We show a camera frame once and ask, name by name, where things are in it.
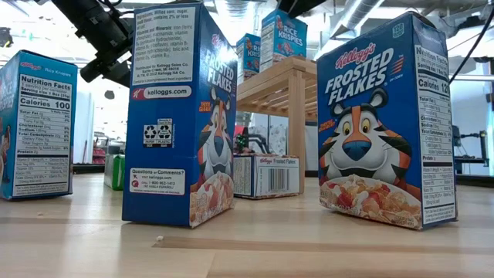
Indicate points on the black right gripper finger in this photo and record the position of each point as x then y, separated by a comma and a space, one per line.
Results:
299, 7

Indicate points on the light blue Rice Krispies box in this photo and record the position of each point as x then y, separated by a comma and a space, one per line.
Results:
285, 38
42, 127
251, 58

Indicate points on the blue Frosted Flakes box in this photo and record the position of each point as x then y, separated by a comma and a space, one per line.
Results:
366, 135
162, 135
270, 177

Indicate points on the green cereal box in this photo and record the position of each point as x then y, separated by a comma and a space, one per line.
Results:
116, 171

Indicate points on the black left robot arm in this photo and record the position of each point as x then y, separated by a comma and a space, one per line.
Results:
92, 23

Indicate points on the pale wooden slatted shelf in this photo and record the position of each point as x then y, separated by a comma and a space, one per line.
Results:
297, 116

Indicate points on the black round dome fixture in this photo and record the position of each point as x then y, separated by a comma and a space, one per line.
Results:
109, 94

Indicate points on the white column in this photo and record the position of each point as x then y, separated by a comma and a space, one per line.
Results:
84, 131

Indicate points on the red cart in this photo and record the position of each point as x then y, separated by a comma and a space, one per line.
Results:
99, 154

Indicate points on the red panel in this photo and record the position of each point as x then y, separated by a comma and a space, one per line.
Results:
238, 129

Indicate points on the black equipment stand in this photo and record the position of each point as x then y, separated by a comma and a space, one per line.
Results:
482, 150

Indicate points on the silver ventilation duct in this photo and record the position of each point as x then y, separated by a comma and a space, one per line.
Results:
355, 17

